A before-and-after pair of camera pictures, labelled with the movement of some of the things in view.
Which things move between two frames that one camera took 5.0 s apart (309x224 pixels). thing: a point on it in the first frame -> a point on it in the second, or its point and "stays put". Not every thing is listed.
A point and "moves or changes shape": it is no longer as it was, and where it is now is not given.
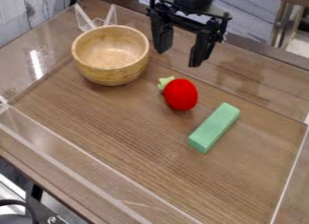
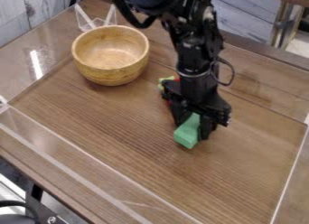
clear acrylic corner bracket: [85, 23] stays put
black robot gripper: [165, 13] -> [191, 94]
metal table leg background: [287, 20] stays put
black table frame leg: [37, 212] stays put
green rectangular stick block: [214, 127] moves or changes shape
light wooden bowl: [109, 53] stays put
